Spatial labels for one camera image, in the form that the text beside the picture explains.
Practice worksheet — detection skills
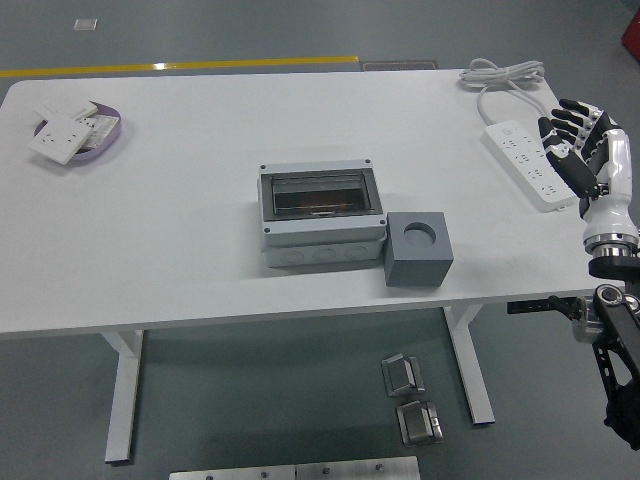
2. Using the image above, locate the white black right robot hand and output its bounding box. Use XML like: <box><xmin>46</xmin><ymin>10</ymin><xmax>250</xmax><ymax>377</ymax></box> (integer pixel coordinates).
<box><xmin>537</xmin><ymin>98</ymin><xmax>640</xmax><ymax>242</ymax></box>

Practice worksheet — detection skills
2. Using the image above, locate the grey junction box clear lid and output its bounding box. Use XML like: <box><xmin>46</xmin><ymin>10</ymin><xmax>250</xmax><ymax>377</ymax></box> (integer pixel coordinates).
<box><xmin>256</xmin><ymin>158</ymin><xmax>389</xmax><ymax>269</ymax></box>

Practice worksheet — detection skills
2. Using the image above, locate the grey cube with round hole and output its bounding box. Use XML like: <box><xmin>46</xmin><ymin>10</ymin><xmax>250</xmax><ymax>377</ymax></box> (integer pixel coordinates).
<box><xmin>383</xmin><ymin>210</ymin><xmax>455</xmax><ymax>289</ymax></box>

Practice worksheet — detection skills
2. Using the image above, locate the white power strip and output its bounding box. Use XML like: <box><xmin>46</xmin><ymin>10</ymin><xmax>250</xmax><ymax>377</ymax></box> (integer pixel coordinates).
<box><xmin>481</xmin><ymin>119</ymin><xmax>581</xmax><ymax>214</ymax></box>

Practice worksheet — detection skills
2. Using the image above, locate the red object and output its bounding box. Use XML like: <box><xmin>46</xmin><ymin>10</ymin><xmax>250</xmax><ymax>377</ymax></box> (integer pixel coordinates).
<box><xmin>619</xmin><ymin>9</ymin><xmax>640</xmax><ymax>51</ymax></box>

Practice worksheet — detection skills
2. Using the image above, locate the black perforated strip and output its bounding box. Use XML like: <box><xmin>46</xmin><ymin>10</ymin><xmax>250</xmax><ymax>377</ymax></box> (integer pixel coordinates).
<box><xmin>507</xmin><ymin>298</ymin><xmax>552</xmax><ymax>315</ymax></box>

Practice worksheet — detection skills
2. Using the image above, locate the brown floor plate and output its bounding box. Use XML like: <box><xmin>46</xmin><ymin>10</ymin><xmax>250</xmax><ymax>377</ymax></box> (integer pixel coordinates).
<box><xmin>360</xmin><ymin>59</ymin><xmax>440</xmax><ymax>72</ymax></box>

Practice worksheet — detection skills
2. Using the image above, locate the white table leg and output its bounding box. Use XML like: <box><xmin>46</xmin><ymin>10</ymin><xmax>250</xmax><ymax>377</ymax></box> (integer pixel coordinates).
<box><xmin>442</xmin><ymin>305</ymin><xmax>496</xmax><ymax>427</ymax></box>
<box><xmin>99</xmin><ymin>329</ymin><xmax>146</xmax><ymax>465</ymax></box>

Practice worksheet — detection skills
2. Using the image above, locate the silver metal block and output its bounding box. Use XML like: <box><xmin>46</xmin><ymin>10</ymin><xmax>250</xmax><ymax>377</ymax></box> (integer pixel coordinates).
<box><xmin>380</xmin><ymin>352</ymin><xmax>426</xmax><ymax>398</ymax></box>
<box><xmin>395</xmin><ymin>399</ymin><xmax>445</xmax><ymax>446</ymax></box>

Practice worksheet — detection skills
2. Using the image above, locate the silver metal plate with screws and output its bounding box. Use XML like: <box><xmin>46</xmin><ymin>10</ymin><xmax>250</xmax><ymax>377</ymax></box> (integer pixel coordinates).
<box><xmin>168</xmin><ymin>455</ymin><xmax>421</xmax><ymax>480</ymax></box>

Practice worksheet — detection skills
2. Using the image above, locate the purple oval tray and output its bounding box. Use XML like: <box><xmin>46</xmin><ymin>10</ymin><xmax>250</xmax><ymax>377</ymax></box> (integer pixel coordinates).
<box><xmin>32</xmin><ymin>102</ymin><xmax>125</xmax><ymax>164</ymax></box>

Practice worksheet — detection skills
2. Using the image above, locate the white printed socket plate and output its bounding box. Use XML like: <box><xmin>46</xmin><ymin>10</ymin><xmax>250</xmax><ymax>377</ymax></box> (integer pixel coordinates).
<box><xmin>79</xmin><ymin>114</ymin><xmax>120</xmax><ymax>150</ymax></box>

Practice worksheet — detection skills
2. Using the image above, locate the white blank switch panel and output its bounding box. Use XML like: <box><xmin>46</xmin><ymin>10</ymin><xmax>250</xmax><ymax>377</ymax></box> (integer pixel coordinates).
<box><xmin>33</xmin><ymin>95</ymin><xmax>99</xmax><ymax>124</ymax></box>

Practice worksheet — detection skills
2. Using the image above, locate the white five-hole wall socket panel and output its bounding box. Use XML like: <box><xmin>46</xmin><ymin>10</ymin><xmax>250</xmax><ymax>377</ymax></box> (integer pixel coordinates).
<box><xmin>27</xmin><ymin>114</ymin><xmax>94</xmax><ymax>166</ymax></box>

